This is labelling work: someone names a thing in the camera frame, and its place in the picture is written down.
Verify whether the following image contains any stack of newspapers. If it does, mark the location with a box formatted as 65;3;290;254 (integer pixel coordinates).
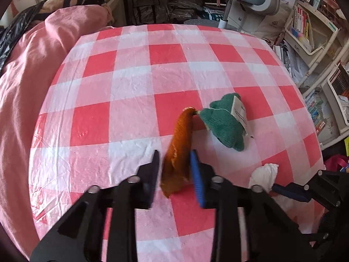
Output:
167;0;205;22

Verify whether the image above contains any long orange peel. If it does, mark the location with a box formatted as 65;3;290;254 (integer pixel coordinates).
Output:
159;106;197;199

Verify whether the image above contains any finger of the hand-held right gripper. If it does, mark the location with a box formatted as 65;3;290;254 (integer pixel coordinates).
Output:
300;205;349;252
272;162;349;210

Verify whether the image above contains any stack of booklets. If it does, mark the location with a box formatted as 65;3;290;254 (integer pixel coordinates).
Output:
273;41;308;85

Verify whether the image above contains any red bag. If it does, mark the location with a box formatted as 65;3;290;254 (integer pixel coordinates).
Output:
324;154;349;174

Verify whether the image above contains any red checkered tablecloth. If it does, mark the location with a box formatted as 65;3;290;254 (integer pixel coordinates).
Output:
29;24;326;262

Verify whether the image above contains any stack of books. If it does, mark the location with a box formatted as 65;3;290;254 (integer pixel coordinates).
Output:
303;87;328;140

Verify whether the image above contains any large white tissue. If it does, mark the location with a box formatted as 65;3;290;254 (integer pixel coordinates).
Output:
248;155;279;193

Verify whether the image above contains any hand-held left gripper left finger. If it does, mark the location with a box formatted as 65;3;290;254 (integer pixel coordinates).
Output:
29;150;160;262

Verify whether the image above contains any green cloth with white label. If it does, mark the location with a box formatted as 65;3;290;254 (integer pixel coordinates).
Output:
200;93;249;152

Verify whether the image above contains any pink blanket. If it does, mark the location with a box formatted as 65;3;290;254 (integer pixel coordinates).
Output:
0;7;115;252

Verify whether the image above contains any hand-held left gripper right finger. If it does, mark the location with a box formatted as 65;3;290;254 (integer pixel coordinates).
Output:
190;150;320;262

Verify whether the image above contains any white book rack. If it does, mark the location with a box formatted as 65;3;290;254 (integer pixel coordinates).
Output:
284;0;341;56
320;60;349;145

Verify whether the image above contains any black plastic bag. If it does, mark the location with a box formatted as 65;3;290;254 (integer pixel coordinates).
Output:
0;1;51;71

